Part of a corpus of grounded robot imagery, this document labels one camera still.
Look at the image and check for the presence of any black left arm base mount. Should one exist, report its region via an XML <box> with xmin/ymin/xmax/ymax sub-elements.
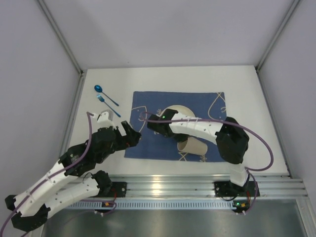
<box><xmin>97</xmin><ymin>182</ymin><xmax>127</xmax><ymax>198</ymax></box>

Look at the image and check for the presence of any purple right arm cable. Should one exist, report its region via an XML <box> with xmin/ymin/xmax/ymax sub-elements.
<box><xmin>139</xmin><ymin>111</ymin><xmax>274</xmax><ymax>215</ymax></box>

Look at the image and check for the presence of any perforated cable duct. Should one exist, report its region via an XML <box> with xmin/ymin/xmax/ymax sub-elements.
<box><xmin>67</xmin><ymin>199</ymin><xmax>249</xmax><ymax>210</ymax></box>

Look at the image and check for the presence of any beige paper cup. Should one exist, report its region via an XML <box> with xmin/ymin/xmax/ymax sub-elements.
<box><xmin>177</xmin><ymin>137</ymin><xmax>208</xmax><ymax>156</ymax></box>

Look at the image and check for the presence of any cream round plate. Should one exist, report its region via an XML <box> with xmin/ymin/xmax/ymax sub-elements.
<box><xmin>162</xmin><ymin>105</ymin><xmax>195</xmax><ymax>117</ymax></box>

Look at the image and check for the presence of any aluminium frame post right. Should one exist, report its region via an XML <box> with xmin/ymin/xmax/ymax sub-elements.
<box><xmin>255</xmin><ymin>0</ymin><xmax>302</xmax><ymax>74</ymax></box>

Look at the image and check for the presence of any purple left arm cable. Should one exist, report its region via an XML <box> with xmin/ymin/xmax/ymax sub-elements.
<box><xmin>0</xmin><ymin>111</ymin><xmax>118</xmax><ymax>237</ymax></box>

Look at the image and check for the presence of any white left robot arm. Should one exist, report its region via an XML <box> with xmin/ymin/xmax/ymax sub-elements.
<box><xmin>5</xmin><ymin>121</ymin><xmax>141</xmax><ymax>233</ymax></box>

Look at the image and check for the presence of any aluminium frame post left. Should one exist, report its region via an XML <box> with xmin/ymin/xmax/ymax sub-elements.
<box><xmin>36</xmin><ymin>0</ymin><xmax>83</xmax><ymax>75</ymax></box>

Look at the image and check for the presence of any aluminium frame post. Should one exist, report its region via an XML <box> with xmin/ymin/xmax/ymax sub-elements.
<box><xmin>36</xmin><ymin>0</ymin><xmax>83</xmax><ymax>75</ymax></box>
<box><xmin>255</xmin><ymin>0</ymin><xmax>302</xmax><ymax>74</ymax></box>

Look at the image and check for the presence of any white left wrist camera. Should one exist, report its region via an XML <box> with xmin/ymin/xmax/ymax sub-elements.
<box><xmin>96</xmin><ymin>110</ymin><xmax>115</xmax><ymax>127</ymax></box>

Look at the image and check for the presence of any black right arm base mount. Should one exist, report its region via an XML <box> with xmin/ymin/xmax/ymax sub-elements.
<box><xmin>214</xmin><ymin>181</ymin><xmax>257</xmax><ymax>198</ymax></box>

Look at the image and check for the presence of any blue cloth placemat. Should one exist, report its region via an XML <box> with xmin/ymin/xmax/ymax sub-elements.
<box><xmin>124</xmin><ymin>91</ymin><xmax>227</xmax><ymax>162</ymax></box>

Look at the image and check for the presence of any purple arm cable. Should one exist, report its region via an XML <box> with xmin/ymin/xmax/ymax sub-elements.
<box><xmin>0</xmin><ymin>111</ymin><xmax>118</xmax><ymax>237</ymax></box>
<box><xmin>139</xmin><ymin>111</ymin><xmax>274</xmax><ymax>215</ymax></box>

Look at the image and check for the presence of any blue metallic spoon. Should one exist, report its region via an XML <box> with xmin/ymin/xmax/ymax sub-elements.
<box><xmin>94</xmin><ymin>85</ymin><xmax>119</xmax><ymax>106</ymax></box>

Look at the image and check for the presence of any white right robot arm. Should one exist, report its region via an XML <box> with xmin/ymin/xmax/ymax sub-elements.
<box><xmin>147</xmin><ymin>109</ymin><xmax>250</xmax><ymax>197</ymax></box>

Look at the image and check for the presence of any blue metallic fork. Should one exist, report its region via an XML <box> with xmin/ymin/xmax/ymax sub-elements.
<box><xmin>97</xmin><ymin>94</ymin><xmax>121</xmax><ymax>118</ymax></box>

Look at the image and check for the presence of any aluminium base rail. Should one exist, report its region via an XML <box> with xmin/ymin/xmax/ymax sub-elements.
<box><xmin>110</xmin><ymin>175</ymin><xmax>308</xmax><ymax>199</ymax></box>

